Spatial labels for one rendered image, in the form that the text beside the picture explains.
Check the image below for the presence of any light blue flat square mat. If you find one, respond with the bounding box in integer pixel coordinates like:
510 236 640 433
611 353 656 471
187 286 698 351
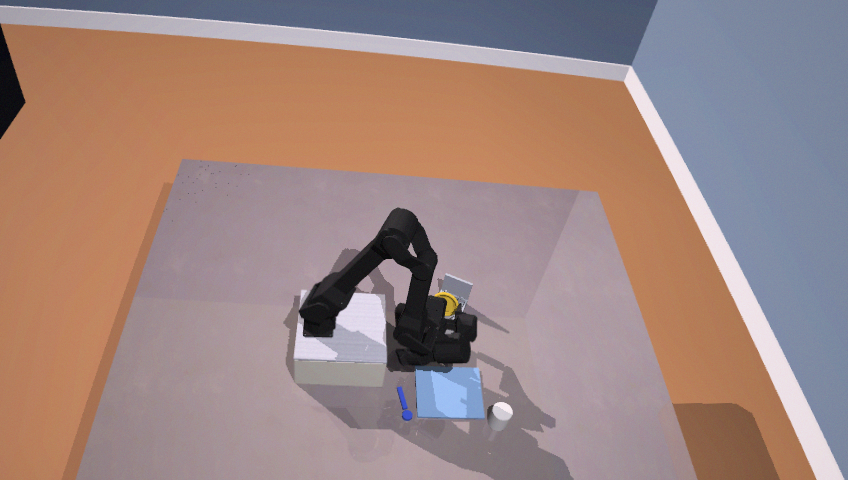
415 366 485 420

